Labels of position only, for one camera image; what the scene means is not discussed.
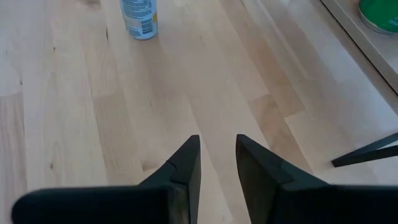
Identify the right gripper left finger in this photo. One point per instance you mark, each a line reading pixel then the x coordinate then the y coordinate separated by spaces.
pixel 174 202

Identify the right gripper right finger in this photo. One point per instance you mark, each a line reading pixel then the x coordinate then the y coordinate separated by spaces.
pixel 280 202

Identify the green soda can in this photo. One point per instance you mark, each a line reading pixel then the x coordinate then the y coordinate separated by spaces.
pixel 382 14

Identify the wooden shelf black legs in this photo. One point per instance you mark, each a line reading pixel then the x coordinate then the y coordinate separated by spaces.
pixel 382 46

